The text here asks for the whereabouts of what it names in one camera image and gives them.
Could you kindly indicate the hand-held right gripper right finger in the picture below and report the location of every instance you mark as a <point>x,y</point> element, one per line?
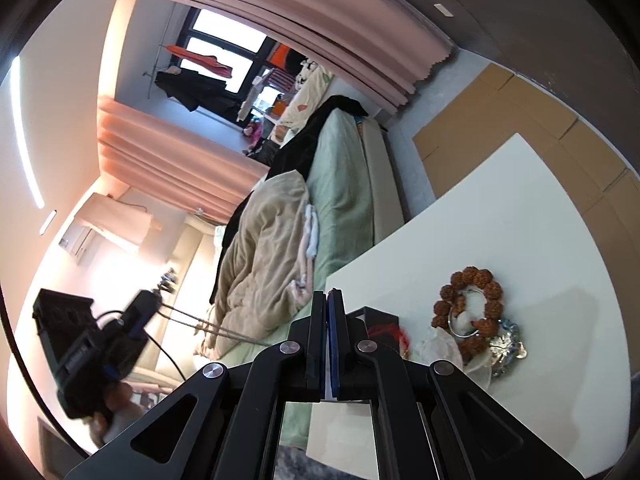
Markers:
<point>337,340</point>

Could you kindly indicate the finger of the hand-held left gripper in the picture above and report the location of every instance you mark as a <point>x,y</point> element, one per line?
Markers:
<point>142,307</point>

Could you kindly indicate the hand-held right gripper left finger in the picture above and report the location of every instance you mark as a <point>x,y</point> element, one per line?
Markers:
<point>317,340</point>

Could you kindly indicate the black jewelry box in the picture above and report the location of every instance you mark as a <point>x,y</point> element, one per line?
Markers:
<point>382,317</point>

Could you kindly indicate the clear plastic bag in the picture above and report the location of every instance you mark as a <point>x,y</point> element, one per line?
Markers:
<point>440,347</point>

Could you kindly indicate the silver bangle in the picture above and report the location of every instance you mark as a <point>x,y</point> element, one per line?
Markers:
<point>456,329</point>

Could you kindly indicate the silver blue jewelry piece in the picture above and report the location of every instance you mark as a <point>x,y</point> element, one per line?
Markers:
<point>505,345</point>

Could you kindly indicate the person's left hand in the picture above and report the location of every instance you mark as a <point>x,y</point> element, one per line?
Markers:
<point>114,401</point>

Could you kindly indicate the beige headboard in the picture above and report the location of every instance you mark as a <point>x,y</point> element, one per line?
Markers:
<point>185,280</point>

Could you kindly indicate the white air conditioner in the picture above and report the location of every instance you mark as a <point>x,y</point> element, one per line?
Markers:
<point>77,245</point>

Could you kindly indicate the white hanging cloth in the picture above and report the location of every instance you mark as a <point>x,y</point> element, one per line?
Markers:
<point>120,220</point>

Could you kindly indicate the pale pillow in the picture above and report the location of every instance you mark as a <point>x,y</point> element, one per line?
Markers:
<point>220,240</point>

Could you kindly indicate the beige duvet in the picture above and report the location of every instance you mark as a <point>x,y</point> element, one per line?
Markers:
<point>265,250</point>

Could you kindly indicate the white folded cloth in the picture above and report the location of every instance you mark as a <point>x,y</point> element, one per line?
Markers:
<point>311,230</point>

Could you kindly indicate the grey fluffy rug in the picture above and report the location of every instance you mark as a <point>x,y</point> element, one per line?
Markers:
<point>300,462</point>

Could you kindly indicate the bed with green sheet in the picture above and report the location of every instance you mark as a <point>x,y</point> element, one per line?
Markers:
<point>345,200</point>

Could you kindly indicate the pink curtain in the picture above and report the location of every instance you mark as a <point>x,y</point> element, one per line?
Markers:
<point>165,155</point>
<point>310,15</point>

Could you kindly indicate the black garment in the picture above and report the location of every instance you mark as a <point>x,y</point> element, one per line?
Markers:
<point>300,145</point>

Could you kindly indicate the pink plush toy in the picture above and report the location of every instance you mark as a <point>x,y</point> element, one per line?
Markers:
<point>252,132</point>

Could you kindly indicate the white low table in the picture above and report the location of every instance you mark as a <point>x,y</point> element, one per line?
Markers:
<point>500,210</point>

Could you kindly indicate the ceiling light strip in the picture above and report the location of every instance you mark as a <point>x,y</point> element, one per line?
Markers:
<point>22,125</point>

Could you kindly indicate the black hanging clothes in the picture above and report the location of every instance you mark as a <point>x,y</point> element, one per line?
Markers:
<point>200,87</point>

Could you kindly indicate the cream printed blanket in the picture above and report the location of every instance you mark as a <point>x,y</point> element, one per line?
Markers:
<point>305,95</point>

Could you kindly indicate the orange hanging garment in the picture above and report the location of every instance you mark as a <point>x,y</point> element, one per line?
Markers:
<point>200,57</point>

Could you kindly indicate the orange storage box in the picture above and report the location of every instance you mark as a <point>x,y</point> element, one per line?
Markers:
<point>284,57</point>

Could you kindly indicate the brown cardboard sheets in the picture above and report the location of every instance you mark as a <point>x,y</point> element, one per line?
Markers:
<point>500,105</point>

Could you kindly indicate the black framed window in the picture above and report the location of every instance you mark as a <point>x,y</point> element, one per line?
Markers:
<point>220,25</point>

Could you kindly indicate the dark brown wardrobe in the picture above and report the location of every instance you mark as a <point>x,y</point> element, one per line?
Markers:
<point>525,20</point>

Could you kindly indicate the white wall switch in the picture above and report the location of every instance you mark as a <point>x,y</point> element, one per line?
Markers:
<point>443,8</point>

